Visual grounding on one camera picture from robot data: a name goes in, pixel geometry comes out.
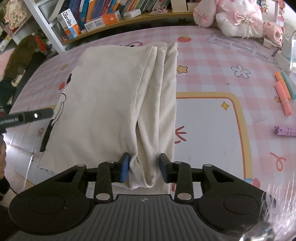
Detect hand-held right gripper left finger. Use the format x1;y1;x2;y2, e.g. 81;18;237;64
54;152;130;202

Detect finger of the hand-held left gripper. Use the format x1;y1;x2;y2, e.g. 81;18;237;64
24;108;54;123

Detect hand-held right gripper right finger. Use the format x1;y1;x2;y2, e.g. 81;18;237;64
159;153;236;203

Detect cream printed sweatshirt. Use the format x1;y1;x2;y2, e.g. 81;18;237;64
37;42;179;195

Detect person's left forearm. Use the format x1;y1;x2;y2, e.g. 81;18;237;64
0;134;15;204

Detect pink fluffy cloth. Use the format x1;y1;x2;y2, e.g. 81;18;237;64
0;50;16;80

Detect olive brown jacket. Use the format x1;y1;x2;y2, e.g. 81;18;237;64
4;35;37;80

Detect red plastic bottle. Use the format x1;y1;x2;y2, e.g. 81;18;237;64
32;32;44;52

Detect white wooden bookshelf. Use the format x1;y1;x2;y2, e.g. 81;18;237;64
23;0;197;55

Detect tall white orange box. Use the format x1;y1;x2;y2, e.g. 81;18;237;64
57;9;82;40

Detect pink paper craft ornament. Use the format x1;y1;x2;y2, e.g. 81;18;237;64
4;0;28;22

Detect long white orange box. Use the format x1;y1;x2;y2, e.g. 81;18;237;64
84;10;121;32

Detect row of colourful books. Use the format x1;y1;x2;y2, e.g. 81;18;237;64
68;0;171;29

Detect white fluffy sleeve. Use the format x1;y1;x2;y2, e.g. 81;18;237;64
240;183;296;241

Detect purple paper strips bundle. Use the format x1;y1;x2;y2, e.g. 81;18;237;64
274;125;296;138

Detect small white box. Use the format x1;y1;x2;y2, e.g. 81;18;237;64
123;9;142;19

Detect orange paper strips bundle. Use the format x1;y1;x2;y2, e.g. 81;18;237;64
275;72;292;116

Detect teal paper strips bundle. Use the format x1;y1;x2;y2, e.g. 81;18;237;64
280;70;296;100

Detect pink scissors on card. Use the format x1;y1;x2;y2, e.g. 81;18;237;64
149;5;170;15

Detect pink plush toy with bow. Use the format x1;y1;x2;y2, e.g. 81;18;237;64
193;2;217;28

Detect white plush toy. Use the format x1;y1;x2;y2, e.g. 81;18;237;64
215;0;264;39

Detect beige pen holder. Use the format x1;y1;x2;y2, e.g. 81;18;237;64
171;0;188;12

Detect white translucent box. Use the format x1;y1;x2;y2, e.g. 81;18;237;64
275;37;296;72

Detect pink pig plush toy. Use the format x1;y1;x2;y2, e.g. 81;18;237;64
263;21;285;46

